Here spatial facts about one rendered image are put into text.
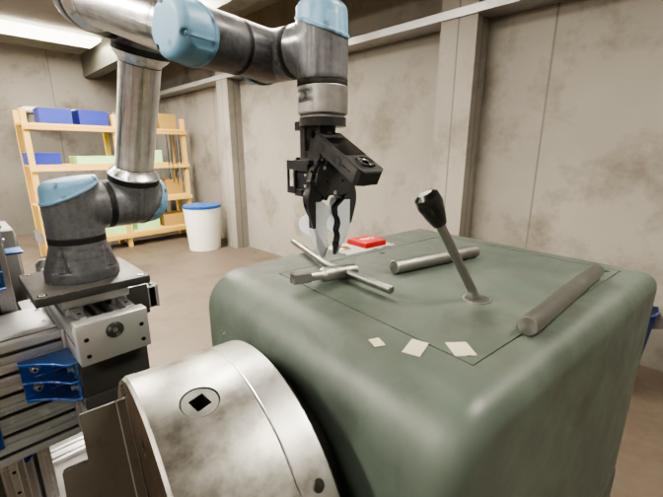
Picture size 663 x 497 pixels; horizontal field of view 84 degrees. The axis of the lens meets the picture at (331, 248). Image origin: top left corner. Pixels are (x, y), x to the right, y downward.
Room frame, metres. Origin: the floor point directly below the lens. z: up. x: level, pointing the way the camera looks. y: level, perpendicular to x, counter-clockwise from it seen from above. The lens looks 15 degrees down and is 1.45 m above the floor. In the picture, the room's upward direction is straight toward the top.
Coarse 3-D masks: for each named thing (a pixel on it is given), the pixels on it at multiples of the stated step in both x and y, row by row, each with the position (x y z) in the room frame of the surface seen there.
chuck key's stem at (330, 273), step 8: (344, 264) 0.54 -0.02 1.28; (352, 264) 0.55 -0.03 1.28; (296, 272) 0.50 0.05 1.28; (304, 272) 0.50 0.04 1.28; (312, 272) 0.50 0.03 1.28; (320, 272) 0.51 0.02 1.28; (328, 272) 0.51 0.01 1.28; (336, 272) 0.52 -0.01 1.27; (344, 272) 0.53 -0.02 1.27; (296, 280) 0.48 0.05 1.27; (304, 280) 0.49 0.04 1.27; (312, 280) 0.50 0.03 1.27; (328, 280) 0.51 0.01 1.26
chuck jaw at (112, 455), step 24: (96, 408) 0.31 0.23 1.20; (120, 408) 0.32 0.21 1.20; (96, 432) 0.30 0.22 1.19; (120, 432) 0.30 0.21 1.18; (96, 456) 0.29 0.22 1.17; (120, 456) 0.29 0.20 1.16; (72, 480) 0.27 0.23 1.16; (96, 480) 0.28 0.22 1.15; (120, 480) 0.28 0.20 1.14; (144, 480) 0.29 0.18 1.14
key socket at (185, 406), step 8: (192, 392) 0.29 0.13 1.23; (200, 392) 0.29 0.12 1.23; (208, 392) 0.29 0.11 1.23; (184, 400) 0.28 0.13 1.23; (192, 400) 0.28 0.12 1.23; (200, 400) 0.29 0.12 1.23; (208, 400) 0.29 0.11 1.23; (216, 400) 0.28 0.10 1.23; (184, 408) 0.27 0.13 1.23; (192, 408) 0.27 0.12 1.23; (200, 408) 0.29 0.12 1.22; (208, 408) 0.28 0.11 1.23; (216, 408) 0.28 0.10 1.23; (192, 416) 0.27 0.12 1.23; (200, 416) 0.27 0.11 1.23
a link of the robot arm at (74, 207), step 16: (80, 176) 0.87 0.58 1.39; (96, 176) 0.87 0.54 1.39; (48, 192) 0.78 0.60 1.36; (64, 192) 0.79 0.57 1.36; (80, 192) 0.80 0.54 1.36; (96, 192) 0.84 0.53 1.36; (112, 192) 0.87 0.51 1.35; (48, 208) 0.78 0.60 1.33; (64, 208) 0.79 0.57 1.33; (80, 208) 0.80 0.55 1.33; (96, 208) 0.83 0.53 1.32; (112, 208) 0.86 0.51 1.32; (48, 224) 0.78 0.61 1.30; (64, 224) 0.78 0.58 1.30; (80, 224) 0.80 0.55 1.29; (96, 224) 0.83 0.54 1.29; (112, 224) 0.87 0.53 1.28
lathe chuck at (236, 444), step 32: (128, 384) 0.31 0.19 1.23; (160, 384) 0.30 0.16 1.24; (192, 384) 0.30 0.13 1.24; (224, 384) 0.30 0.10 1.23; (160, 416) 0.26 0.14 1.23; (224, 416) 0.27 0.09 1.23; (256, 416) 0.28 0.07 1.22; (160, 448) 0.24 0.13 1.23; (192, 448) 0.24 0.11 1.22; (224, 448) 0.25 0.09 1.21; (256, 448) 0.25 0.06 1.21; (160, 480) 0.23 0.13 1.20; (192, 480) 0.22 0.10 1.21; (224, 480) 0.23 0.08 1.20; (256, 480) 0.23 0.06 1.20; (288, 480) 0.24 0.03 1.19
